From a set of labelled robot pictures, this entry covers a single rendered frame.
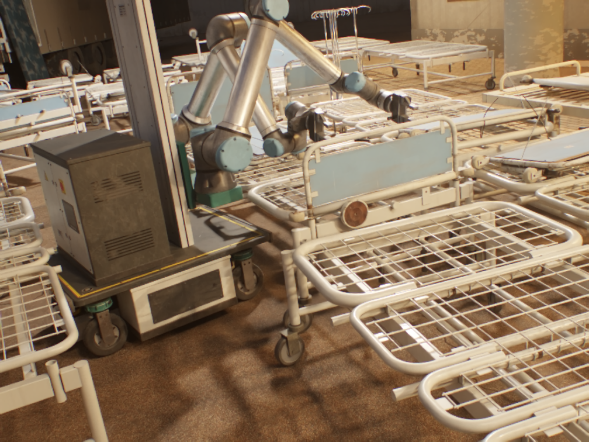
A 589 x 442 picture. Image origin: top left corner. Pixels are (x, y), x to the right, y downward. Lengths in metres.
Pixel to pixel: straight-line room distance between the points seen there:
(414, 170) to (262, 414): 1.20
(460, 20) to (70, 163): 9.65
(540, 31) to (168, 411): 5.87
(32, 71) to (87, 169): 9.67
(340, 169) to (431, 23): 9.81
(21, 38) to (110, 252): 9.74
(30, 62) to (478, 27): 7.45
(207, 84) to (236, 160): 0.65
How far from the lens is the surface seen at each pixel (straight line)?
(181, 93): 4.42
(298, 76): 5.93
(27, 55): 12.30
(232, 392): 2.47
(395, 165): 2.77
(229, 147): 2.62
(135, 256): 2.78
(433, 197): 2.90
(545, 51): 7.42
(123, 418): 2.49
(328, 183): 2.62
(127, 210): 2.73
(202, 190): 2.84
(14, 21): 12.28
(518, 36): 7.42
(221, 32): 2.92
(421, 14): 12.57
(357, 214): 2.65
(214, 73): 3.15
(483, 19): 11.24
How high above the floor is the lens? 1.34
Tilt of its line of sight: 20 degrees down
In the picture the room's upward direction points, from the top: 7 degrees counter-clockwise
